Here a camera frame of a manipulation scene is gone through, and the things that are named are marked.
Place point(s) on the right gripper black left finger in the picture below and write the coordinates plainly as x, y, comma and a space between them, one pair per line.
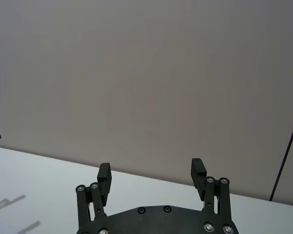
104, 180

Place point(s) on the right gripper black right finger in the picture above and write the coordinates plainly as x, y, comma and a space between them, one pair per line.
198, 178

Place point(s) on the white table cloth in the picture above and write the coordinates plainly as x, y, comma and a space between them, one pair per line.
39, 175

